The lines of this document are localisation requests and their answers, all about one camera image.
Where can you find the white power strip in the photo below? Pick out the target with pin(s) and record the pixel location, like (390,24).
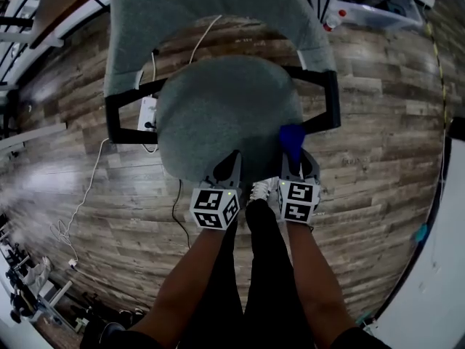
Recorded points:
(147,115)

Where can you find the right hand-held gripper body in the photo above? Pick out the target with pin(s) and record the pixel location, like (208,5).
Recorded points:
(298,202)

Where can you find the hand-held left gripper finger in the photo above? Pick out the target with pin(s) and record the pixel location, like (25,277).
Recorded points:
(237,173)
(225,167)

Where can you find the person's left forearm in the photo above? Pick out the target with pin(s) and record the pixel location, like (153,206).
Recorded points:
(189,278)

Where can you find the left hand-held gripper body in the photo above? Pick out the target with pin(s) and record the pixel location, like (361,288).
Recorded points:
(214,204)

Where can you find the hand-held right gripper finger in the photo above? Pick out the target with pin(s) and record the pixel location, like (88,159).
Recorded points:
(310,164)
(288,169)

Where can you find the white table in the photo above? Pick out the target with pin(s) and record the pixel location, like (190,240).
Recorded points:
(432,267)

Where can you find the person's white shoe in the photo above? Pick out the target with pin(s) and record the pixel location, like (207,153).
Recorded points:
(263,192)

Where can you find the grey fabric chair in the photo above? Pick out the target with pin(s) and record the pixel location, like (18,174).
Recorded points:
(229,122)

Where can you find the blue cloth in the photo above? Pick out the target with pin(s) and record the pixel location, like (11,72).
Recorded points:
(292,138)

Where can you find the black metal shelf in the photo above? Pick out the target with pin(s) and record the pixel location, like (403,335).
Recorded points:
(16,20)

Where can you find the person's right forearm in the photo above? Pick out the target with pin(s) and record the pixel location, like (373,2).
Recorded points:
(312,278)

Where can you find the grey metal bar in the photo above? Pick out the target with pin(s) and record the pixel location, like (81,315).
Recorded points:
(32,136)

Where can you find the red-capped bottle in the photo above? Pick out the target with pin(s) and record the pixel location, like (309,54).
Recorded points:
(333,20)

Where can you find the clear plastic storage box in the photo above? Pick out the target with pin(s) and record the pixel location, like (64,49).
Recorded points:
(378,2)

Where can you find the teal object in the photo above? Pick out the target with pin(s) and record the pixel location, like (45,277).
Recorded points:
(420,233)

